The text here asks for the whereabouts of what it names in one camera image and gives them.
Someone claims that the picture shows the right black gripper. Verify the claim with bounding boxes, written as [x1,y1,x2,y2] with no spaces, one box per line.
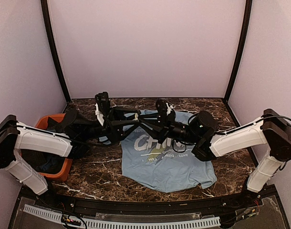
[137,109,200,144]

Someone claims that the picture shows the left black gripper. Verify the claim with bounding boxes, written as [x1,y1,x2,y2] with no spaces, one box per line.
[79,105,141,143]

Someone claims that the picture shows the light blue printed t-shirt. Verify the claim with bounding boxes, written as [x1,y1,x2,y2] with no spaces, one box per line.
[97,109,218,193]

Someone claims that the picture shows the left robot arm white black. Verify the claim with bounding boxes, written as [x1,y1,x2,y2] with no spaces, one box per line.
[0,106,140,208]

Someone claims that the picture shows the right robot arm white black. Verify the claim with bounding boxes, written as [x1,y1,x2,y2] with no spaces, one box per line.
[134,109,291,207]

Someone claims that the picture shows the orange plastic bin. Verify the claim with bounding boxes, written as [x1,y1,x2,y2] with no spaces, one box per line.
[35,114,73,181]

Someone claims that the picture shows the dark clothes in bin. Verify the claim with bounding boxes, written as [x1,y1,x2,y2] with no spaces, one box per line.
[35,117,63,173]

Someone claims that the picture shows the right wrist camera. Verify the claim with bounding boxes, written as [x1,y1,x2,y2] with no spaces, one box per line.
[156,98,176,122]

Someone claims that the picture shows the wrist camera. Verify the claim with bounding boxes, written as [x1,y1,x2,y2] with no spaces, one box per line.
[95,92,111,126]
[156,98,176,122]

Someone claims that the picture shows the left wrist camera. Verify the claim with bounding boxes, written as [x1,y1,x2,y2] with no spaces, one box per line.
[95,92,111,126]

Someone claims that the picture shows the white slotted cable duct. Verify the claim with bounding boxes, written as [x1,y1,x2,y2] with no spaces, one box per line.
[23,204,221,229]

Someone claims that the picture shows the black front table rail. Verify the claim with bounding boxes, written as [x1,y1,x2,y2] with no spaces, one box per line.
[19,186,277,220]

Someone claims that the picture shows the black left frame post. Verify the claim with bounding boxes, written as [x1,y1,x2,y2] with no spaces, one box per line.
[41,0,71,104]

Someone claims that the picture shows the black frame post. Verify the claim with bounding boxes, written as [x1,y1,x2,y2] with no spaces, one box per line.
[41,0,71,104]
[224,0,253,104]

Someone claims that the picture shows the black right frame post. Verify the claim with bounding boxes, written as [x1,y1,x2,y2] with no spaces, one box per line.
[224,0,253,104]

